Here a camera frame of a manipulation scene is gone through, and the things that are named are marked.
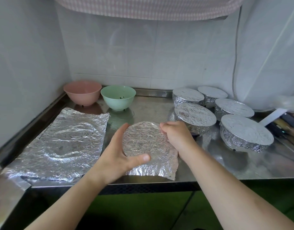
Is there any person's right hand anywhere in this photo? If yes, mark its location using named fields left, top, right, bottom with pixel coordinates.
left=160, top=121, right=198, bottom=161

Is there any person's left hand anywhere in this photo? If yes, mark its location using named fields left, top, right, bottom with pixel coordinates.
left=89, top=123, right=151, bottom=186

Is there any bowl with foil cover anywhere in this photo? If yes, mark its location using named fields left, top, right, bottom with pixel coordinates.
left=122, top=121, right=179, bottom=181

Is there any person's right forearm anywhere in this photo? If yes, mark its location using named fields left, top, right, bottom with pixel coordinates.
left=178, top=144, right=294, bottom=230

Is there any person's left forearm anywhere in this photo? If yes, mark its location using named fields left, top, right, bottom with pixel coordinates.
left=24, top=173, right=107, bottom=230

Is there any foil-wrapped bowl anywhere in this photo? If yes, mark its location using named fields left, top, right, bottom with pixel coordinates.
left=214, top=98, right=255, bottom=122
left=172, top=88, right=205, bottom=107
left=174, top=103, right=217, bottom=136
left=220, top=114, right=274, bottom=153
left=197, top=86, right=228, bottom=108

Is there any green cabinet front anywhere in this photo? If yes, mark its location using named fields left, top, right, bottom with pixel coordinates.
left=73, top=181, right=294, bottom=230

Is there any green plastic bowl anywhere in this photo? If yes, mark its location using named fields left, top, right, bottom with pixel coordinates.
left=100, top=85, right=136, bottom=111

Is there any crumpled aluminium foil sheet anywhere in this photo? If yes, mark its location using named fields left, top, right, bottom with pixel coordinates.
left=2, top=107, right=110, bottom=182

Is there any pink plastic bowl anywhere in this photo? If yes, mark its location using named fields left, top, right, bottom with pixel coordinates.
left=64, top=80, right=102, bottom=107

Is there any large white appliance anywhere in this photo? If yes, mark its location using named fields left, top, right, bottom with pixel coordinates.
left=233, top=0, right=294, bottom=111

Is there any pink checked cloth cover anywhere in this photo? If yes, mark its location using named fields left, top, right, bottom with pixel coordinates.
left=51, top=0, right=246, bottom=21

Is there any white power cable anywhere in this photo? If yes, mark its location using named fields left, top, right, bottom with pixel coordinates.
left=232, top=6, right=242, bottom=100

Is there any white-handled knife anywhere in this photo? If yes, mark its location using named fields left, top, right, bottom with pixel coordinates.
left=258, top=108, right=288, bottom=127

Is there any black-handled knife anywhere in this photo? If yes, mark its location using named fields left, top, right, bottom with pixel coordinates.
left=266, top=112, right=294, bottom=139

